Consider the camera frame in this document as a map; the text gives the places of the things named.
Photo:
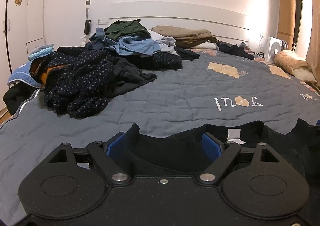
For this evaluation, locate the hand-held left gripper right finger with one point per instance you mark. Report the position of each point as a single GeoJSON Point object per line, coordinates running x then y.
{"type": "Point", "coordinates": [212, 147]}

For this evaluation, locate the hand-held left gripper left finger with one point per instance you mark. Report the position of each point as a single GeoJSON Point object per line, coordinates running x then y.
{"type": "Point", "coordinates": [116, 145]}

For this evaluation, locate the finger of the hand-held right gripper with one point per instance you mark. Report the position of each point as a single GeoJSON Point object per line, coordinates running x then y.
{"type": "Point", "coordinates": [318, 123]}

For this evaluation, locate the black sweatshirt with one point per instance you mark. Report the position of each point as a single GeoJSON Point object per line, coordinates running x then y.
{"type": "Point", "coordinates": [175, 156]}

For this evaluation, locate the cream pillow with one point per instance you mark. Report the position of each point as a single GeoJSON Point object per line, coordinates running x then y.
{"type": "Point", "coordinates": [305, 75]}

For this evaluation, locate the grey quilted bedspread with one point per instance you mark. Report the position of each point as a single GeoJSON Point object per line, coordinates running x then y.
{"type": "Point", "coordinates": [175, 96]}

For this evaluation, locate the beige wicker pillow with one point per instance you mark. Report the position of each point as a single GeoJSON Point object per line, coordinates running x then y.
{"type": "Point", "coordinates": [290, 61]}

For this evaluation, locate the charcoal thin garment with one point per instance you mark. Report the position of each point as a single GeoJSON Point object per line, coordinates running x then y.
{"type": "Point", "coordinates": [130, 76]}

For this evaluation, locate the navy dotted jacket orange lining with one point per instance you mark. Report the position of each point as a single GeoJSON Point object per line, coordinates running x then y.
{"type": "Point", "coordinates": [80, 81]}

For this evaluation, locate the white box fan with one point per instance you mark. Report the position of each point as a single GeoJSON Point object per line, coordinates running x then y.
{"type": "Point", "coordinates": [276, 48]}

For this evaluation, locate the small black garment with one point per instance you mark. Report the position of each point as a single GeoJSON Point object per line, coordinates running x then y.
{"type": "Point", "coordinates": [187, 53]}

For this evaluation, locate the small navy dotted garment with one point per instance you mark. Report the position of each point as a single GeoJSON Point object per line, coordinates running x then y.
{"type": "Point", "coordinates": [167, 61]}

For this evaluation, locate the crumpled black garment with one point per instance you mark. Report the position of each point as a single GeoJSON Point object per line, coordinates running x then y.
{"type": "Point", "coordinates": [235, 51]}

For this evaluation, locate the light blue garment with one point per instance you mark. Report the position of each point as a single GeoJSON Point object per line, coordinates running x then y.
{"type": "Point", "coordinates": [135, 46]}

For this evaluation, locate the white folded garment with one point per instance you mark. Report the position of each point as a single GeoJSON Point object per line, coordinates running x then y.
{"type": "Point", "coordinates": [206, 45]}

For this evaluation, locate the blue-grey denim garment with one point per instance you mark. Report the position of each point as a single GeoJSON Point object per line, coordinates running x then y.
{"type": "Point", "coordinates": [97, 38]}

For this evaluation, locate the black bag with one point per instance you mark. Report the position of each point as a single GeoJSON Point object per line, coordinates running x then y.
{"type": "Point", "coordinates": [17, 98]}

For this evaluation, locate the white grey garment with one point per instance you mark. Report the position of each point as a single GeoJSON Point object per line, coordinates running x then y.
{"type": "Point", "coordinates": [163, 42]}

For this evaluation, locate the dark green garment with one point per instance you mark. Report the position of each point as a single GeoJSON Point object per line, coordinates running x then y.
{"type": "Point", "coordinates": [125, 28]}

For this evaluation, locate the rolled bamboo mat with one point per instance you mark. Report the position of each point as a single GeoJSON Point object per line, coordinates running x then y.
{"type": "Point", "coordinates": [286, 11]}

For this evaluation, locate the khaki folded garment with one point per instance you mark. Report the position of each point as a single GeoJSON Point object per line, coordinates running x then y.
{"type": "Point", "coordinates": [182, 33]}

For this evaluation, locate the blue pillow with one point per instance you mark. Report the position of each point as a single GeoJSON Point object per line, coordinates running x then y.
{"type": "Point", "coordinates": [21, 75]}

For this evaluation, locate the teal chevron towel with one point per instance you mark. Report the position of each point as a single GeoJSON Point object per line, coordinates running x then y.
{"type": "Point", "coordinates": [41, 52]}

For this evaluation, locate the black hairbrush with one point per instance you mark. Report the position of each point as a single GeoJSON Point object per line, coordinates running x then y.
{"type": "Point", "coordinates": [87, 26]}

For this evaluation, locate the white headboard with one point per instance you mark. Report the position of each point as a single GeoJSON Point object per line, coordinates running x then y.
{"type": "Point", "coordinates": [187, 12]}

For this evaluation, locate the white wardrobe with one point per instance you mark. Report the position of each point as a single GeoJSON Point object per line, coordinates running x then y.
{"type": "Point", "coordinates": [25, 28]}

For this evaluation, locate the white wall socket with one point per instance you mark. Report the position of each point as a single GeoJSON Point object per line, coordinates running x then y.
{"type": "Point", "coordinates": [103, 21]}

